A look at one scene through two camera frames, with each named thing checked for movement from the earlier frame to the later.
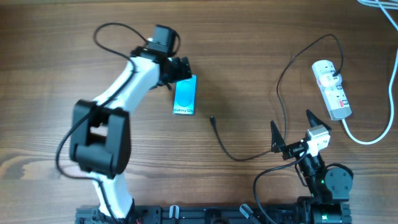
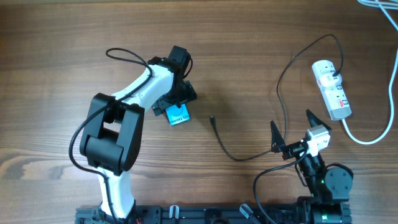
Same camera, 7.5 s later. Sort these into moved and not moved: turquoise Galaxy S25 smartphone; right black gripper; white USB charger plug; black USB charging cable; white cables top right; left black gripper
Moved: turquoise Galaxy S25 smartphone; left black gripper
Not moved: right black gripper; white cables top right; black USB charging cable; white USB charger plug
